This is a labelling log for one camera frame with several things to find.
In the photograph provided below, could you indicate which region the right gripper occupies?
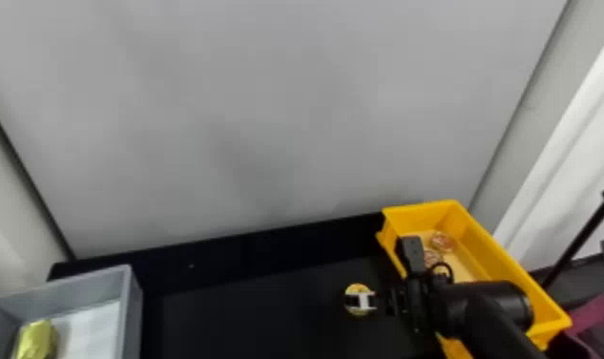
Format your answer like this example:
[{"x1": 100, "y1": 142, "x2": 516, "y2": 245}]
[{"x1": 384, "y1": 285, "x2": 412, "y2": 323}]

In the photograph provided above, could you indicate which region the yellow box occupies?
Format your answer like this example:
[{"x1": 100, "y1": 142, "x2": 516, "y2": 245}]
[{"x1": 374, "y1": 199, "x2": 573, "y2": 359}]

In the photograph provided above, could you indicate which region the grey box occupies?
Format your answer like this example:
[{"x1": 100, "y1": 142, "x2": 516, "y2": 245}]
[{"x1": 0, "y1": 264, "x2": 144, "y2": 359}]

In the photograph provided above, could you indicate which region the black stand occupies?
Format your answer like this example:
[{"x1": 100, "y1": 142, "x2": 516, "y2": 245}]
[{"x1": 540, "y1": 181, "x2": 604, "y2": 291}]

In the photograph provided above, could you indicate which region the yellow green snack packet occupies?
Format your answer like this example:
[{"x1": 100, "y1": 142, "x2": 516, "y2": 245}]
[{"x1": 11, "y1": 319, "x2": 60, "y2": 359}]

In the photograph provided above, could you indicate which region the black cable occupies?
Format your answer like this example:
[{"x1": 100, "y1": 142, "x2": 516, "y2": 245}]
[{"x1": 427, "y1": 262, "x2": 456, "y2": 285}]

